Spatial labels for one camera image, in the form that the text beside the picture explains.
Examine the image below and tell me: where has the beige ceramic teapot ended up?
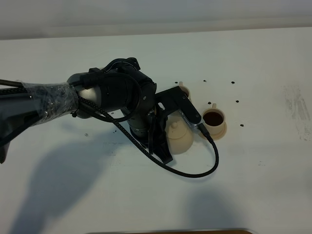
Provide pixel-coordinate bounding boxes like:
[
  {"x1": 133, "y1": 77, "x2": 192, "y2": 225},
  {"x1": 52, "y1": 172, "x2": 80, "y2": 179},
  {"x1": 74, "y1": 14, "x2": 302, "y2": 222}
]
[{"x1": 165, "y1": 112, "x2": 194, "y2": 155}]

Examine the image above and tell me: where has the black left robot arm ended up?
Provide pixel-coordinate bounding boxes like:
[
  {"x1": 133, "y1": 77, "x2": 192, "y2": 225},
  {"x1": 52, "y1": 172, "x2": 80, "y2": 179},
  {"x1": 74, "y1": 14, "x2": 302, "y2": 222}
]
[{"x1": 0, "y1": 58, "x2": 173, "y2": 164}]

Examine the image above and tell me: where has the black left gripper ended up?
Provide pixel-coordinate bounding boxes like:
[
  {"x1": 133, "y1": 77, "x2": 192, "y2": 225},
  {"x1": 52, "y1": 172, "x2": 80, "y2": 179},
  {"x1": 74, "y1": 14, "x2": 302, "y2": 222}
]
[{"x1": 147, "y1": 104, "x2": 173, "y2": 163}]

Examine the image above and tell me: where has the black left camera cable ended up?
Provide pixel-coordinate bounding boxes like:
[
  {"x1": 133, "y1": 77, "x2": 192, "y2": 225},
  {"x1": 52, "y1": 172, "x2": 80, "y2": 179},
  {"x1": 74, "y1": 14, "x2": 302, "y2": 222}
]
[{"x1": 0, "y1": 60, "x2": 219, "y2": 179}]

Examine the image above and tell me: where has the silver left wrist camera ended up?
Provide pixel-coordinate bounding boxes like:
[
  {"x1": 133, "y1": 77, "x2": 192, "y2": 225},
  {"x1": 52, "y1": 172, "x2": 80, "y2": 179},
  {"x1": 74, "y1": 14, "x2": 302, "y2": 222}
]
[{"x1": 155, "y1": 87, "x2": 202, "y2": 132}]

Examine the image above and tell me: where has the beige teacup far right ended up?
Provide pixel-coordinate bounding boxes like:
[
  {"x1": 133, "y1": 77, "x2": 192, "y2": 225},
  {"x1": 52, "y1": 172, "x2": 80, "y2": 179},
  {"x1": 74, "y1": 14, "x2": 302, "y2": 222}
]
[{"x1": 202, "y1": 103, "x2": 226, "y2": 135}]

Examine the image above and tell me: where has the beige teacup near teapot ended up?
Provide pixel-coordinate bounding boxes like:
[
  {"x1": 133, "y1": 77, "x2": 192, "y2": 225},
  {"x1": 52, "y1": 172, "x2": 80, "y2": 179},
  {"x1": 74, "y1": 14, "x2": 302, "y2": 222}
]
[{"x1": 178, "y1": 81, "x2": 190, "y2": 98}]

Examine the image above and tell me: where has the beige saucer under right cup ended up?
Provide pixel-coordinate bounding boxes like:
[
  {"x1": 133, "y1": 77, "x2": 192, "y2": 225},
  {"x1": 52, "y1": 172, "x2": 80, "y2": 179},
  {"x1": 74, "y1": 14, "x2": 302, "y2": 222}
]
[{"x1": 204, "y1": 122, "x2": 227, "y2": 141}]

